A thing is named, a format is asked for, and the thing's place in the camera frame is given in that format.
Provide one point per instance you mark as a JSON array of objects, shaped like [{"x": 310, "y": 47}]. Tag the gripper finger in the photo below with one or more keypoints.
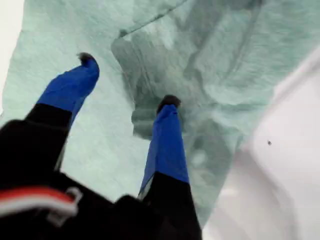
[
  {"x": 167, "y": 150},
  {"x": 67, "y": 92}
]

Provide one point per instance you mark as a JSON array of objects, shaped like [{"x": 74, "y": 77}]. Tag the pale green T-shirt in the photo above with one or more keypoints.
[{"x": 175, "y": 50}]

